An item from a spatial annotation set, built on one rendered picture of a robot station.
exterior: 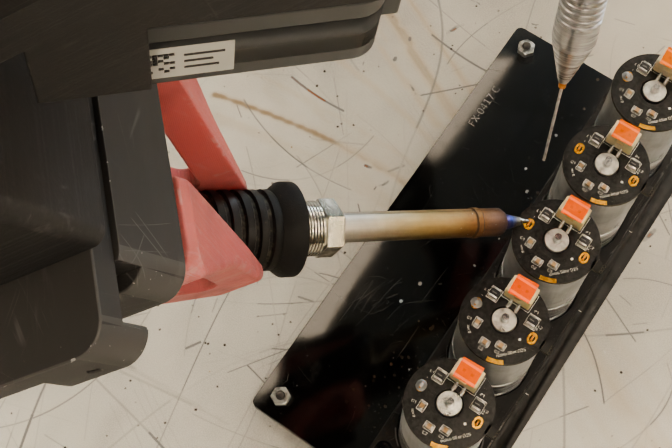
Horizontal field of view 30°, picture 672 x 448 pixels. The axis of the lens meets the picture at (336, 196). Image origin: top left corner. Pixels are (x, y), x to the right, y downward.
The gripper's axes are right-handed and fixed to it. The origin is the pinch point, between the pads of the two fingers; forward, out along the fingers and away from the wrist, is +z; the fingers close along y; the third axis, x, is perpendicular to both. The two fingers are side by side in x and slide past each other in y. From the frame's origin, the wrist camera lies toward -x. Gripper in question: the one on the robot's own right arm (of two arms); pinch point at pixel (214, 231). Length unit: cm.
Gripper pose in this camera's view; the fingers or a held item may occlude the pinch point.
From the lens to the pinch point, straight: 31.5
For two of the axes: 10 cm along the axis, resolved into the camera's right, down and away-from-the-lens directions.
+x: -8.5, 3.3, 4.1
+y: -1.9, -9.2, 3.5
